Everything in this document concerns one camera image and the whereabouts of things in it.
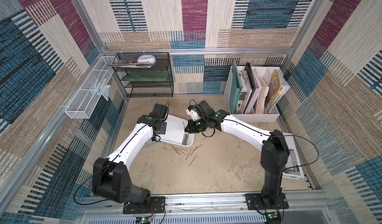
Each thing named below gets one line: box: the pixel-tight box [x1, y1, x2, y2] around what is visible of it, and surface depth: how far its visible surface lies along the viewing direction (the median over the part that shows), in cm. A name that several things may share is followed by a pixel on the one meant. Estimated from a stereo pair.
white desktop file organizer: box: [223, 65, 287, 123], surface depth 98 cm
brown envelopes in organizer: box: [265, 68, 291, 113], surface depth 98 cm
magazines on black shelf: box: [106, 58, 153, 69], surface depth 82 cm
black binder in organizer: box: [244, 62, 257, 100], surface depth 93 cm
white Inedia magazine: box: [282, 132, 305, 180], surface depth 81 cm
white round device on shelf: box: [137, 54, 157, 66], surface depth 91 cm
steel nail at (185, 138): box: [182, 131, 190, 146], surface depth 98 cm
